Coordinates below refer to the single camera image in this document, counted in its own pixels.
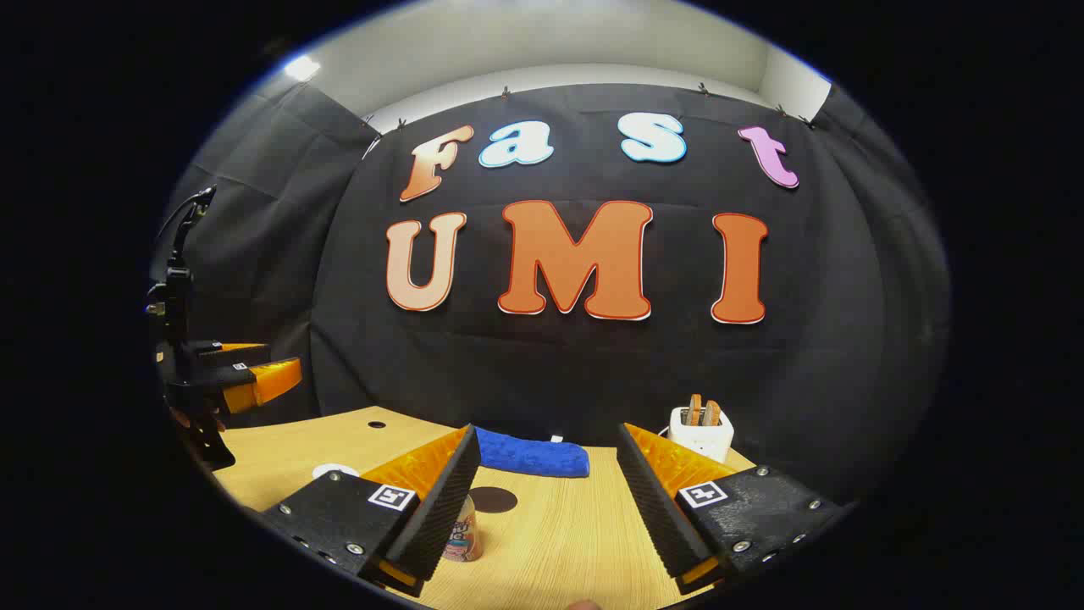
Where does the white toaster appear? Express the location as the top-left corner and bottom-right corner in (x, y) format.
(667, 405), (735, 463)

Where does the dark brown round coaster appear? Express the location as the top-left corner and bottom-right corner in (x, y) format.
(468, 486), (518, 515)

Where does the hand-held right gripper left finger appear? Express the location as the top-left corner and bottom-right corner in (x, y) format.
(258, 424), (482, 598)

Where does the blue cloth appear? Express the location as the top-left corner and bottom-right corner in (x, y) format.
(474, 426), (590, 479)

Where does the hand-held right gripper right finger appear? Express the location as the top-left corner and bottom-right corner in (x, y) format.
(616, 422), (856, 594)

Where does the silver water bottle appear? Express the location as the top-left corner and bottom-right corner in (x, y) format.
(440, 494), (484, 563)

